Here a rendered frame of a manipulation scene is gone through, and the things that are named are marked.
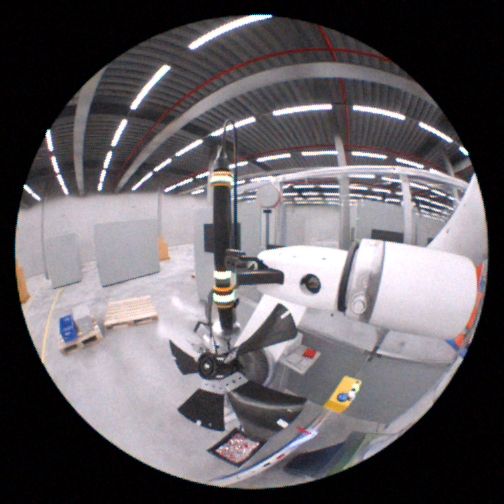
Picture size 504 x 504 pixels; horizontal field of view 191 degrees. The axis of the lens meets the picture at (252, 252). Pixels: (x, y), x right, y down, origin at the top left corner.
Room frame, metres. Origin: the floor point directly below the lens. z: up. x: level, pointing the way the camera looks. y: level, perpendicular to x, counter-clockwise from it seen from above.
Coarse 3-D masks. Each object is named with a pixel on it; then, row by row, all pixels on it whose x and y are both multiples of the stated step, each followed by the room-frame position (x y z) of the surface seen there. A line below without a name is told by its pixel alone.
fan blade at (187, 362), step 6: (174, 348) 0.51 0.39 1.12; (180, 348) 0.49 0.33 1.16; (174, 354) 0.51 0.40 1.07; (180, 354) 0.48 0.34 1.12; (186, 354) 0.46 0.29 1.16; (174, 360) 0.51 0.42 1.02; (180, 360) 0.48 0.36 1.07; (186, 360) 0.46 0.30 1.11; (192, 360) 0.43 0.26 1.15; (186, 366) 0.46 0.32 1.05; (192, 366) 0.45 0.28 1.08; (186, 372) 0.46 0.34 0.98; (192, 372) 0.45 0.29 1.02
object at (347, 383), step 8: (344, 384) 0.29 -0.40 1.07; (352, 384) 0.27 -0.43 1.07; (336, 392) 0.26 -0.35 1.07; (344, 392) 0.24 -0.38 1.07; (328, 400) 0.23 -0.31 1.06; (336, 400) 0.21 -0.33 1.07; (344, 400) 0.20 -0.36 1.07; (328, 408) 0.21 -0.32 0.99; (336, 408) 0.18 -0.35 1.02; (344, 408) 0.16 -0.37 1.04
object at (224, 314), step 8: (224, 152) 0.31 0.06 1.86; (216, 160) 0.31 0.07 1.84; (224, 160) 0.31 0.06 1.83; (216, 168) 0.30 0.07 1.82; (224, 168) 0.34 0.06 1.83; (224, 312) 0.30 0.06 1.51; (232, 312) 0.32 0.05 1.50; (224, 320) 0.30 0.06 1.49; (232, 320) 0.32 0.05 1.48; (224, 328) 0.31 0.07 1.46; (232, 328) 0.32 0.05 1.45
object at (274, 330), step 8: (280, 304) 0.52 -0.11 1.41; (272, 312) 0.52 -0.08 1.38; (280, 312) 0.47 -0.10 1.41; (272, 320) 0.45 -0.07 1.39; (280, 320) 0.42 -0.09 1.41; (288, 320) 0.39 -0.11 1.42; (264, 328) 0.44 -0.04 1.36; (272, 328) 0.40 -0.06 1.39; (280, 328) 0.38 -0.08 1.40; (288, 328) 0.36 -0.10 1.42; (296, 328) 0.35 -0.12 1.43; (256, 336) 0.41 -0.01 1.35; (264, 336) 0.39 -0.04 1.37; (272, 336) 0.37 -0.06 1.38; (280, 336) 0.35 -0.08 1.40; (288, 336) 0.33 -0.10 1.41; (240, 344) 0.44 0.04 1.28; (248, 344) 0.39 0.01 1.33; (256, 344) 0.37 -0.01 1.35; (264, 344) 0.35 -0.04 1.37; (272, 344) 0.33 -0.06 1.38; (240, 352) 0.37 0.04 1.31; (248, 352) 0.35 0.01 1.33
